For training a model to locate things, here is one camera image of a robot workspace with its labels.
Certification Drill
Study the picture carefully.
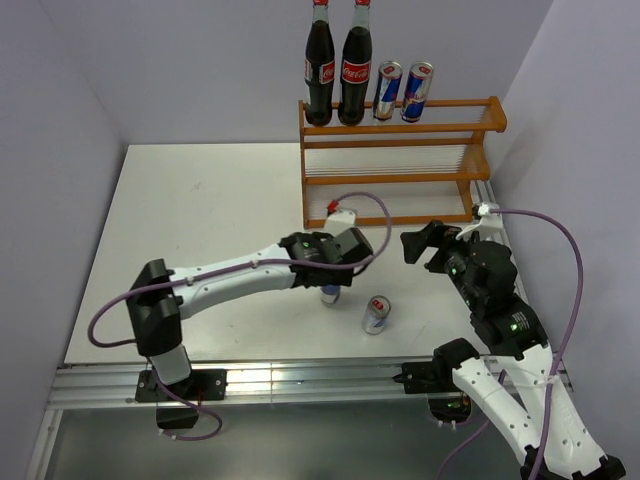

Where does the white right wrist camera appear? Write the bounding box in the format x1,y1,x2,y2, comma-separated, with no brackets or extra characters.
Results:
456,202,503,241

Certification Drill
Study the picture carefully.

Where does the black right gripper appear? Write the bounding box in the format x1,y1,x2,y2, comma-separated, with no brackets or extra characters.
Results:
399,217,487,307

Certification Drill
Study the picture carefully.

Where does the cola glass bottle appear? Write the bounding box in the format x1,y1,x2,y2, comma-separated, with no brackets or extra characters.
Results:
304,1,335,126
338,1,372,126

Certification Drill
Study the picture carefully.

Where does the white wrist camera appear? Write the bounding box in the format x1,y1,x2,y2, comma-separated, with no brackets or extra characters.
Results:
456,202,503,241
322,200,357,236

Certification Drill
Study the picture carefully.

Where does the orange wooden shelf rack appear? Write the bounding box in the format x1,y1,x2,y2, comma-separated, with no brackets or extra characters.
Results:
298,96,507,228

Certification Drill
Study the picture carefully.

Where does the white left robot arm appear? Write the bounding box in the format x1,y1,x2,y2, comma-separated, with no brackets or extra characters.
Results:
126,227,373,399

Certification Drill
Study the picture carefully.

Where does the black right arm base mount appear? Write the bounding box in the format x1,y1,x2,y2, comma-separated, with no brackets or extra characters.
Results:
392,360,472,422

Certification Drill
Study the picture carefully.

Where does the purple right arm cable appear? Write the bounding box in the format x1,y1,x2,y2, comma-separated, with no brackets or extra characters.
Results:
435,208,585,480

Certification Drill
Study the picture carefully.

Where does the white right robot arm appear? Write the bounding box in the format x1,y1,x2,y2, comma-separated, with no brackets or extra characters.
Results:
395,221,626,479

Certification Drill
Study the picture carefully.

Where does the aluminium front rail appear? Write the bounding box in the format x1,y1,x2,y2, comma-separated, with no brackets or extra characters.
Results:
47,357,571,409

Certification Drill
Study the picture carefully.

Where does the silver blue can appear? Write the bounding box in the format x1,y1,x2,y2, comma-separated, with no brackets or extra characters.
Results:
320,285,341,306
401,61,434,123
362,295,391,335
372,61,403,121

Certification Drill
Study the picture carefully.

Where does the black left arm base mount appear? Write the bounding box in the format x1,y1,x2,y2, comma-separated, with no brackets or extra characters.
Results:
134,369,227,432

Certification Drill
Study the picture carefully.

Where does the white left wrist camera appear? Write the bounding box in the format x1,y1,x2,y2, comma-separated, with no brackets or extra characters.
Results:
322,200,357,236

